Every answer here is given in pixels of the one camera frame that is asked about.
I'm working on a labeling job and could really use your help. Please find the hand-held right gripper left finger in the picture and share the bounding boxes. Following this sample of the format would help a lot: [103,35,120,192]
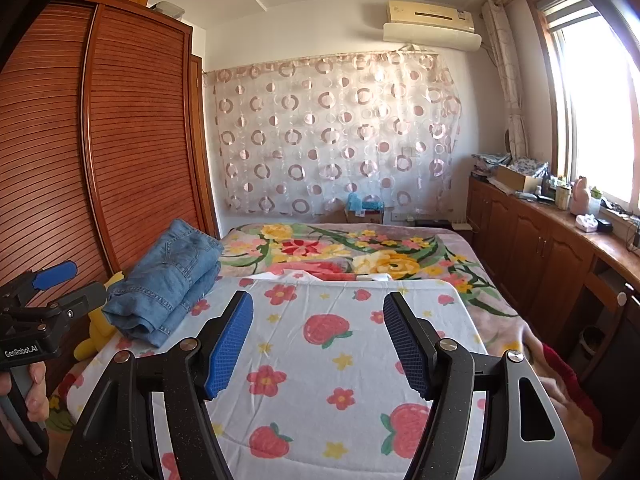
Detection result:
[59,290,255,480]

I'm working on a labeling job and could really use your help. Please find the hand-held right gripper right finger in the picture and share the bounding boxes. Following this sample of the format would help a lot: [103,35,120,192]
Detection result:
[382,290,574,480]

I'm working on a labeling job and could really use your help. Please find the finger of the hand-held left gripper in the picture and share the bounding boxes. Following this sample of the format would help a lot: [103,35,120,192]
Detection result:
[49,281,109,335]
[0,260,77,307]

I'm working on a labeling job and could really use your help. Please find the blue denim pants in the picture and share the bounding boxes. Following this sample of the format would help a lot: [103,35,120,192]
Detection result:
[102,218,225,349]

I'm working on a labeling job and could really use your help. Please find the person's left hand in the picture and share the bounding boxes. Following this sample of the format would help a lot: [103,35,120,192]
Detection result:
[0,360,49,442]

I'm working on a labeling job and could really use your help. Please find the yellow plush toy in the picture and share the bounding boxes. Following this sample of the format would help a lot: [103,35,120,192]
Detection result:
[74,270,126,361]

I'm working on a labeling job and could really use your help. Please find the floral blanket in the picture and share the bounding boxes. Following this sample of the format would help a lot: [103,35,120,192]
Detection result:
[47,222,640,480]

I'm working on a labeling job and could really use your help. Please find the cardboard box with label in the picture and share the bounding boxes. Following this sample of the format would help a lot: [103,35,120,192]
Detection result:
[345,208,385,226]

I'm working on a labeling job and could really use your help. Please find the blue plastic bag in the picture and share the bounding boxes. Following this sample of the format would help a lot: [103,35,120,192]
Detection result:
[347,192,384,214]

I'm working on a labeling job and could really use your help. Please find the wooden cabinet counter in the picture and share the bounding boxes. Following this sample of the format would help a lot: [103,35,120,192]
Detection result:
[467,175,640,411]

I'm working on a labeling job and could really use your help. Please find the wooden slatted wardrobe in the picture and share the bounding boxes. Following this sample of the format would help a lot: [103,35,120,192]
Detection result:
[0,0,220,391]

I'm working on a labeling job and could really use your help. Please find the open cardboard box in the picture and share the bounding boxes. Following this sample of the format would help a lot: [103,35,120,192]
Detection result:
[495,164,544,192]

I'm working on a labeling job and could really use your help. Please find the pile of patterned cloth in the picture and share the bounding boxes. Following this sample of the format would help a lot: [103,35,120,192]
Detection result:
[472,152,512,174]

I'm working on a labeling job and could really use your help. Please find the sheer circle-pattern curtain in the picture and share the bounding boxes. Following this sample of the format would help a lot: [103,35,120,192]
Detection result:
[202,50,464,216]

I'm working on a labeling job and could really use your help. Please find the white patterned window curtain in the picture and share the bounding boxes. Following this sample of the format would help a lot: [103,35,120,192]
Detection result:
[481,0,531,159]

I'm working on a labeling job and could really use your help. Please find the grey box on wardrobe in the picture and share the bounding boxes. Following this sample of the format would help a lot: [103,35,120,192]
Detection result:
[150,1,185,19]

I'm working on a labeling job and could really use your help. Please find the wooden-framed window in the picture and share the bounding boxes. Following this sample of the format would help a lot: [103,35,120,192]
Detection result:
[530,0,640,217]

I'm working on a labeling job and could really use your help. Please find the wall air conditioner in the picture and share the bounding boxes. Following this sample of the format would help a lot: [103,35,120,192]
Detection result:
[382,0,484,52]

